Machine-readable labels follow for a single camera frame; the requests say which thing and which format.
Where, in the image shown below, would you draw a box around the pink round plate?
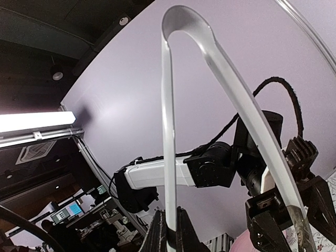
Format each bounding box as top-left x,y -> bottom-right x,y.
229,230 -> 257,252

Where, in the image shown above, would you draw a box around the ceiling light bar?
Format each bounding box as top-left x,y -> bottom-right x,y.
1,111 -> 76,133

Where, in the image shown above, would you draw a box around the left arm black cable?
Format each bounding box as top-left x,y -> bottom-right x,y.
136,76 -> 305,163

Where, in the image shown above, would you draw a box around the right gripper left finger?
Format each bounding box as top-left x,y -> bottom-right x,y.
139,210 -> 167,252

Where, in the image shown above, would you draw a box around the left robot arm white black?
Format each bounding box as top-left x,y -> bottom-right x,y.
114,113 -> 335,251

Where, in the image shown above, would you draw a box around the white handled food tongs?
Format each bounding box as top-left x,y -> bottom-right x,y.
161,5 -> 315,251

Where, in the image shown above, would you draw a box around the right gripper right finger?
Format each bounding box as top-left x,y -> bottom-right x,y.
176,206 -> 209,252

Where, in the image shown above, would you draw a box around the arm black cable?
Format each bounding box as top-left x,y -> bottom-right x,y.
136,76 -> 305,163
0,204 -> 64,252

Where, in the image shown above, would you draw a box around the left aluminium corner post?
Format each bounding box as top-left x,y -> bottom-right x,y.
275,0 -> 335,75

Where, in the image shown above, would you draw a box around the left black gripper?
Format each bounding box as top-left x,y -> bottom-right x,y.
233,119 -> 335,252

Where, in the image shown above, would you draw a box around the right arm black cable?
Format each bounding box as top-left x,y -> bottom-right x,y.
0,204 -> 64,252

